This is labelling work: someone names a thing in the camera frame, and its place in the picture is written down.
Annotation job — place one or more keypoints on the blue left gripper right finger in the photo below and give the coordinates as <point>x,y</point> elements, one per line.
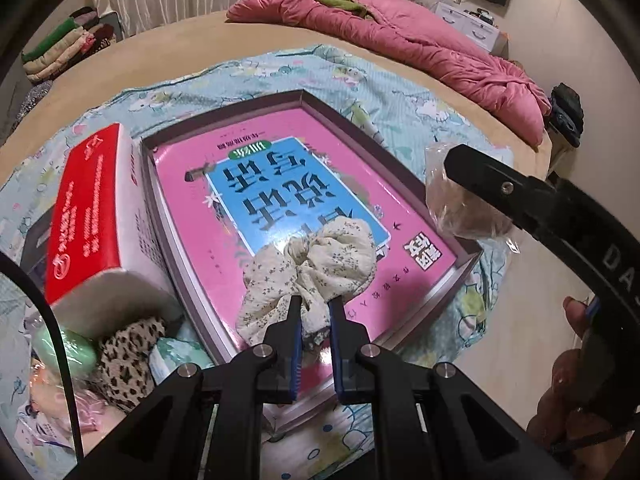
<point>351,380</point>

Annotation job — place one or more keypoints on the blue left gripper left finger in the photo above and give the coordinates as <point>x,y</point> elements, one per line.
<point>281,380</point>

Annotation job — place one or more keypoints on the floral white scrunchie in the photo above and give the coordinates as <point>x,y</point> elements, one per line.
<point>339,260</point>

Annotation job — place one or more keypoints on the pink puff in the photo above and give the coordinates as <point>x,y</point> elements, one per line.
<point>454,210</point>

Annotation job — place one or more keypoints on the leopard print scrunchie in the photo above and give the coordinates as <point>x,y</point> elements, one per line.
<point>123,373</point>

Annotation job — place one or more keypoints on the green sponge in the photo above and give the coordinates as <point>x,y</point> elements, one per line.
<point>79,351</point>

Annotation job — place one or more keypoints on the beige plush bunny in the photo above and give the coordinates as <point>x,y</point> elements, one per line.
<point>96,417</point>

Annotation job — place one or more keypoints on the green floral tissue pack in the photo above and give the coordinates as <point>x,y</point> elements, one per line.
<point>169,353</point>

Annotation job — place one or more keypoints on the white blue snack packet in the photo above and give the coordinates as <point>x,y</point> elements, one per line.
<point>35,434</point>

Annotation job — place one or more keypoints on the person's right hand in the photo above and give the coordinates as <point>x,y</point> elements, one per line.
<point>586,441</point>

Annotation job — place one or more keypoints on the Hello Kitty blue bedsheet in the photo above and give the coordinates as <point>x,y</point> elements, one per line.
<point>405,117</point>

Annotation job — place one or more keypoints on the dark clothes on chair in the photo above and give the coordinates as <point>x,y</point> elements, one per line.
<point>567,116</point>

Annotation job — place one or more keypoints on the purple tray box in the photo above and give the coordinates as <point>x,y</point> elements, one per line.
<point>305,239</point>

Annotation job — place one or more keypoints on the red tissue box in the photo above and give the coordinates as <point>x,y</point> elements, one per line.
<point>104,266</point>

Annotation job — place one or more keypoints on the white drawer cabinet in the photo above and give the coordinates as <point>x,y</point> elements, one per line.
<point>483,34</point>

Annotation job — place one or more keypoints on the dark blue cosmetic box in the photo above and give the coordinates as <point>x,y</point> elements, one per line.
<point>34,255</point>

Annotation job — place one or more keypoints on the pink quilt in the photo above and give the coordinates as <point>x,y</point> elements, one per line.
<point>413,35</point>

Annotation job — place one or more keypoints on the stack of folded clothes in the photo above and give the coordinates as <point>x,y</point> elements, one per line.
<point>79,36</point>

